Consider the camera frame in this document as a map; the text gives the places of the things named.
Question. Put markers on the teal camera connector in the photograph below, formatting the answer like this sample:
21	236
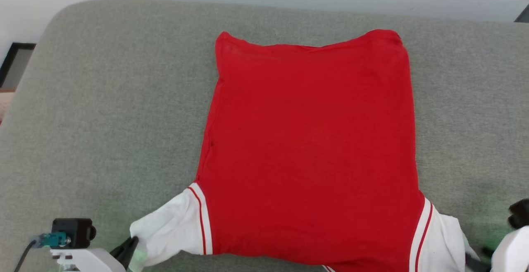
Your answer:
51	239

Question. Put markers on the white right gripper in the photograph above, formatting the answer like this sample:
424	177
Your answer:
512	251

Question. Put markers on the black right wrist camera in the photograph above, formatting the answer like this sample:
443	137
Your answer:
520	214

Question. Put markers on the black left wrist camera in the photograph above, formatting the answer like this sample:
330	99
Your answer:
72	226

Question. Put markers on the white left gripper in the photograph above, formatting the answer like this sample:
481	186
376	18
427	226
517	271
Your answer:
82	260

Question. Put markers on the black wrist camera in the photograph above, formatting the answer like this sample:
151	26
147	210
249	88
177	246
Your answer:
520	214
72	226

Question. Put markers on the black framed panel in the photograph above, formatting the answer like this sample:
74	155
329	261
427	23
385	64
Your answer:
18	67

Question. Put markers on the red and white shirt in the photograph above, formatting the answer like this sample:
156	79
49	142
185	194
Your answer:
310	139

